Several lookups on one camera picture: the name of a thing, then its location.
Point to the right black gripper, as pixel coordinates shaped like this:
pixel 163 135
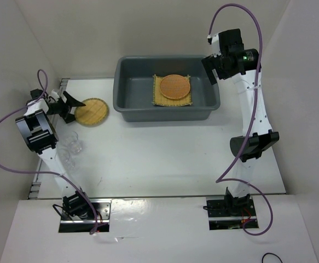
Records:
pixel 209 62

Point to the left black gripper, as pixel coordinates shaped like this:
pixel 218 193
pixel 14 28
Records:
pixel 70 102

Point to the round green-rimmed bamboo tray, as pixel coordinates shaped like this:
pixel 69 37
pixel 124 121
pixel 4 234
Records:
pixel 93 113

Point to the clear glass bowl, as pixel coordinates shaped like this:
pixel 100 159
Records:
pixel 71 142

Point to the round orange woven tray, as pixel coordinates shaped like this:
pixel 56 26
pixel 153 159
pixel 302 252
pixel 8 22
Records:
pixel 174 87

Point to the square bamboo mat tray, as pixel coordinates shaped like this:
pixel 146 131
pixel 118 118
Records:
pixel 160 100

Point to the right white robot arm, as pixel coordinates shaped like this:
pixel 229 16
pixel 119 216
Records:
pixel 257 133

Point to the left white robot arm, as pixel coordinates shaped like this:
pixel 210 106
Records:
pixel 74 202

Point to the grey plastic bin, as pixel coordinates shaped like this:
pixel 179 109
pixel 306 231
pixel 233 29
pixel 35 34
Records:
pixel 133 88

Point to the aluminium table edge rail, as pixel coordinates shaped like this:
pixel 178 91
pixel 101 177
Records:
pixel 44 139

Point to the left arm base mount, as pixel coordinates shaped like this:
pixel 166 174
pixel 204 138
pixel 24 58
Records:
pixel 74 224

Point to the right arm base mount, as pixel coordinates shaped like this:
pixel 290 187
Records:
pixel 222 218

